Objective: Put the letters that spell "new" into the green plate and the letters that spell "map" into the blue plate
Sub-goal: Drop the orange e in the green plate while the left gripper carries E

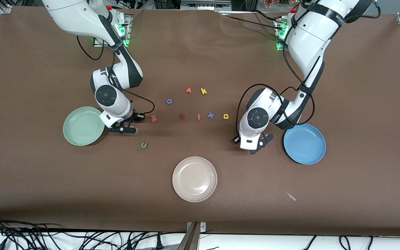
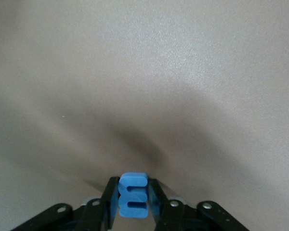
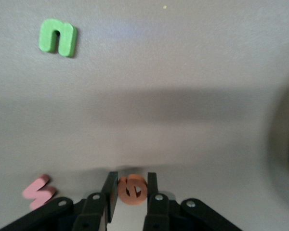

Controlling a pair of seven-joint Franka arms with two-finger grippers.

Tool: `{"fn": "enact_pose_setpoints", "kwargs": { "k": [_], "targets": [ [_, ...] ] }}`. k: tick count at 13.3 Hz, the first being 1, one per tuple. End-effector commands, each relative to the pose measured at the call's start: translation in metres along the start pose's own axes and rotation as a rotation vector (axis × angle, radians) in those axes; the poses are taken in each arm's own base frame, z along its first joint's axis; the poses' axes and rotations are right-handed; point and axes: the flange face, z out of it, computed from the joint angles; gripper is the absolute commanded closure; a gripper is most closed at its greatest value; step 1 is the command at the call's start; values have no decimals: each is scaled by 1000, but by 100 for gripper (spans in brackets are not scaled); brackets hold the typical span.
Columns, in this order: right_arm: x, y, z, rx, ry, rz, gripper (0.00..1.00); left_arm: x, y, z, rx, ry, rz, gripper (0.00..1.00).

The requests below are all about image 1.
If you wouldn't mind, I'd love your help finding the green plate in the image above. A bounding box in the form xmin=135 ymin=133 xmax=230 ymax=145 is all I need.
xmin=63 ymin=106 xmax=106 ymax=147

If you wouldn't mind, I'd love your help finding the beige plate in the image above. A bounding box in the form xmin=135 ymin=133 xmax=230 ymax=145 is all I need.
xmin=172 ymin=156 xmax=218 ymax=203

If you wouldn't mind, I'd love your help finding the blue plate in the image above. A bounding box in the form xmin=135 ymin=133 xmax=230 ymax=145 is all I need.
xmin=283 ymin=123 xmax=326 ymax=165

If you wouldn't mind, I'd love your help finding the grey metal box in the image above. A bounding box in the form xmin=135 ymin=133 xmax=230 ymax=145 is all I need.
xmin=180 ymin=0 xmax=232 ymax=11

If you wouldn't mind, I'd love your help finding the colourful flower decoration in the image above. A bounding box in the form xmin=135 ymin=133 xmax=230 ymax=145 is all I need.
xmin=263 ymin=0 xmax=291 ymax=8

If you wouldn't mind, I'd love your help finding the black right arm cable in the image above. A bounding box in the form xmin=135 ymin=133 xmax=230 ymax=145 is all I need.
xmin=77 ymin=35 xmax=155 ymax=116

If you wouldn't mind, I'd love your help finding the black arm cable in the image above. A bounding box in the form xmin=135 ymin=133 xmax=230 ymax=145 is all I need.
xmin=236 ymin=14 xmax=316 ymax=136
xmin=77 ymin=35 xmax=155 ymax=116

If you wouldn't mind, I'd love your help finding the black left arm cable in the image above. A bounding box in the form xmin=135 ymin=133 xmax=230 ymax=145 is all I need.
xmin=236 ymin=14 xmax=316 ymax=136

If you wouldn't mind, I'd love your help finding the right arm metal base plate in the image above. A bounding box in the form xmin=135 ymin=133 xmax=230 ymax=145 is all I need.
xmin=93 ymin=14 xmax=133 ymax=48

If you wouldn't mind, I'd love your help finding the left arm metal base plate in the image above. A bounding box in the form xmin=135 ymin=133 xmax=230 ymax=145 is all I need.
xmin=275 ymin=17 xmax=291 ymax=52

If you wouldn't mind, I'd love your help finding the metal table edge bracket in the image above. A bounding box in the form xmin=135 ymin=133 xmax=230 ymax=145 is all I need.
xmin=177 ymin=222 xmax=207 ymax=250

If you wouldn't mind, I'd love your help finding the black table cable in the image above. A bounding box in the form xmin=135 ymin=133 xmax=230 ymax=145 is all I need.
xmin=221 ymin=13 xmax=282 ymax=30
xmin=252 ymin=10 xmax=286 ymax=23

